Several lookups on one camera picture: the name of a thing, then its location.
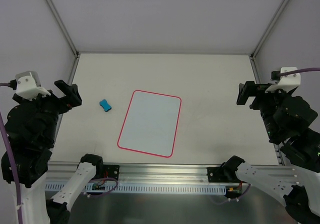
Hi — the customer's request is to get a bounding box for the blue whiteboard eraser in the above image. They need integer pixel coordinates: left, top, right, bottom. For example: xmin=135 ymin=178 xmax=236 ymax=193
xmin=99 ymin=99 xmax=112 ymax=112

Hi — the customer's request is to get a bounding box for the pink framed whiteboard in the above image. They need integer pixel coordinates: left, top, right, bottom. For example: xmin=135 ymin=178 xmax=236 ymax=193
xmin=117 ymin=90 xmax=182 ymax=158

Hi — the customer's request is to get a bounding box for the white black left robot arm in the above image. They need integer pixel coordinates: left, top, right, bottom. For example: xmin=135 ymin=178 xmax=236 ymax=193
xmin=0 ymin=80 xmax=104 ymax=223

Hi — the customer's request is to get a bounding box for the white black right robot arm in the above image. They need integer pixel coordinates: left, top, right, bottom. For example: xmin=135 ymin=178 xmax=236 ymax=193
xmin=220 ymin=81 xmax=320 ymax=223

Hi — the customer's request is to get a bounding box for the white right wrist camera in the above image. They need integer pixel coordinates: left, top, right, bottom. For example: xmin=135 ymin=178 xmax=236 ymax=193
xmin=265 ymin=67 xmax=301 ymax=93

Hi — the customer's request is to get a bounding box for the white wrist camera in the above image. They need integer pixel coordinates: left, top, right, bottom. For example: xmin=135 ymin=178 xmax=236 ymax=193
xmin=15 ymin=71 xmax=51 ymax=101
xmin=265 ymin=67 xmax=301 ymax=93

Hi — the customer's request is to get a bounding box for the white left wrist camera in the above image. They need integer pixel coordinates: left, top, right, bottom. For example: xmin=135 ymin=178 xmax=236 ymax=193
xmin=15 ymin=71 xmax=51 ymax=101

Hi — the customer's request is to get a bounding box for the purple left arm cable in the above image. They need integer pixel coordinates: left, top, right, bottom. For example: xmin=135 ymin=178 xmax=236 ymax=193
xmin=0 ymin=82 xmax=25 ymax=224

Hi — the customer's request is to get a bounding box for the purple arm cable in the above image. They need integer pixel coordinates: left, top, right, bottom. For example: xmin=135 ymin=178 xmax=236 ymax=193
xmin=0 ymin=82 xmax=25 ymax=224
xmin=209 ymin=68 xmax=320 ymax=205

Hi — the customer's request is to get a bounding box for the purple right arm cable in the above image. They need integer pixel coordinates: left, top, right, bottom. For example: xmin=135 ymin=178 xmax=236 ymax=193
xmin=209 ymin=68 xmax=320 ymax=205

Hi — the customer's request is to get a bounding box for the front aluminium mounting rail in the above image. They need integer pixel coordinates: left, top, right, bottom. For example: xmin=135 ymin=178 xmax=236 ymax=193
xmin=44 ymin=161 xmax=301 ymax=187

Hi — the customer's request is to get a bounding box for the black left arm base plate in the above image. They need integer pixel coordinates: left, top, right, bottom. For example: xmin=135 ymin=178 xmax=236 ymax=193
xmin=102 ymin=164 xmax=120 ymax=180

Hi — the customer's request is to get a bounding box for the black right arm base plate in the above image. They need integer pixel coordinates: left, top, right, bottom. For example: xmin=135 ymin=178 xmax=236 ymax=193
xmin=206 ymin=166 xmax=240 ymax=183

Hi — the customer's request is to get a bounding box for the left aluminium corner post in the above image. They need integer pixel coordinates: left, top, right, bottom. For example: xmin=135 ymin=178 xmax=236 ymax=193
xmin=44 ymin=0 xmax=79 ymax=58

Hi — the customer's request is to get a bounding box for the aluminium corner post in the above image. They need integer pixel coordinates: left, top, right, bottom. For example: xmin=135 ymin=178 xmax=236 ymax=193
xmin=250 ymin=0 xmax=291 ymax=60
xmin=44 ymin=0 xmax=79 ymax=58

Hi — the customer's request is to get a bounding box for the white slotted cable duct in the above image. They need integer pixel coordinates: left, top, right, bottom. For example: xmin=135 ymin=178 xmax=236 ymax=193
xmin=45 ymin=181 xmax=227 ymax=195

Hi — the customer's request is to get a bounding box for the right aluminium corner post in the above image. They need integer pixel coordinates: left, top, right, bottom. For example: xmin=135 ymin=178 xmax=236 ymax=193
xmin=250 ymin=0 xmax=291 ymax=60

